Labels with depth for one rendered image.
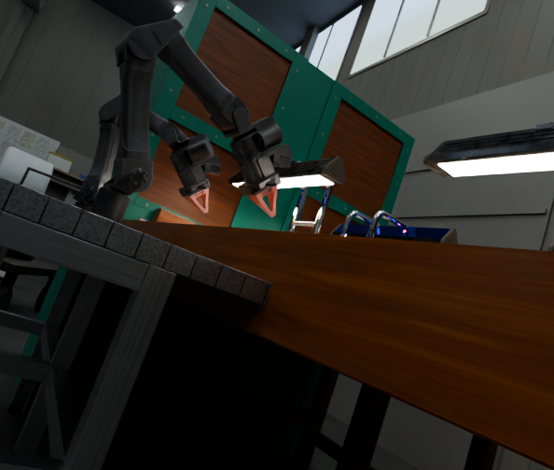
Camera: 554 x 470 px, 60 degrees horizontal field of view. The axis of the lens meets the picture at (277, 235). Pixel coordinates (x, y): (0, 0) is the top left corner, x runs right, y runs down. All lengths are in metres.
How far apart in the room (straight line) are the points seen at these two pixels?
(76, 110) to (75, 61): 0.97
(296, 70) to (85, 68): 8.67
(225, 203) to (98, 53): 8.99
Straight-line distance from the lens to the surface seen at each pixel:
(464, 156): 1.04
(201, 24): 2.16
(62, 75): 10.69
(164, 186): 1.98
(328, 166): 1.37
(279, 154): 1.18
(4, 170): 5.57
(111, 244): 0.73
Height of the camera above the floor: 0.62
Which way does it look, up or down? 9 degrees up
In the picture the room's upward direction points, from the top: 20 degrees clockwise
